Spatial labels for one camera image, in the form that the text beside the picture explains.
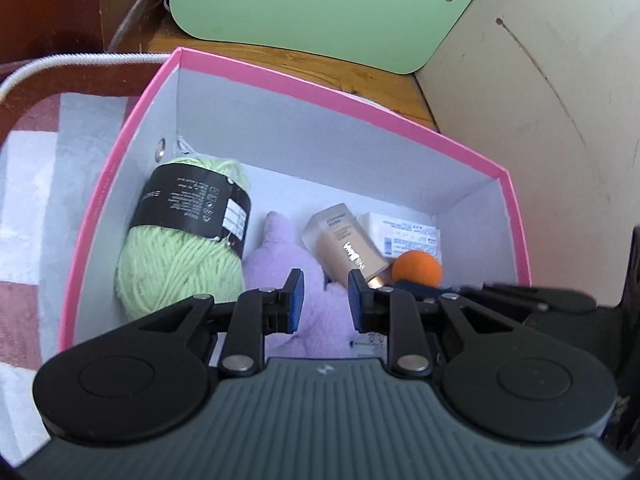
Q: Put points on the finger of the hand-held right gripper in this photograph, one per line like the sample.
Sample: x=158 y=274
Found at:
x=500 y=307
x=550 y=296

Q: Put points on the pink cardboard box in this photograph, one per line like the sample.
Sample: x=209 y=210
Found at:
x=325 y=160

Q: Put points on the light green board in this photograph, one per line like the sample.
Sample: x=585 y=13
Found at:
x=320 y=0

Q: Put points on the wooden side table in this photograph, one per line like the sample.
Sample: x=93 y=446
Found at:
x=280 y=65

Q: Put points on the blue tissue packet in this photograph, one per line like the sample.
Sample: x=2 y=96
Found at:
x=411 y=286

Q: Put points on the orange ball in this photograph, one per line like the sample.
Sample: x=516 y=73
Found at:
x=417 y=267

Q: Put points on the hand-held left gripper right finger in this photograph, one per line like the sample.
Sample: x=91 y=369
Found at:
x=356 y=302

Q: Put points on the light green yarn ball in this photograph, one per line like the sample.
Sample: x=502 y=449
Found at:
x=175 y=255

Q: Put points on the red white plaid blanket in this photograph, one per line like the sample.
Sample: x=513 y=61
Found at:
x=30 y=185

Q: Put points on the white tissue packet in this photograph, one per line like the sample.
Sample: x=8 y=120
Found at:
x=405 y=232

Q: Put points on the purple plush toy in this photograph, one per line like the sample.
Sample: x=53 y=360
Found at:
x=285 y=250

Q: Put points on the beige foundation bottle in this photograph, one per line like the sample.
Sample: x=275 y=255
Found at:
x=345 y=242

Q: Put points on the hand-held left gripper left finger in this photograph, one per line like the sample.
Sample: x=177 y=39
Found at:
x=296 y=302

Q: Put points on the dark wooden furniture panel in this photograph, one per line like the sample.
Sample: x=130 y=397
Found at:
x=50 y=0

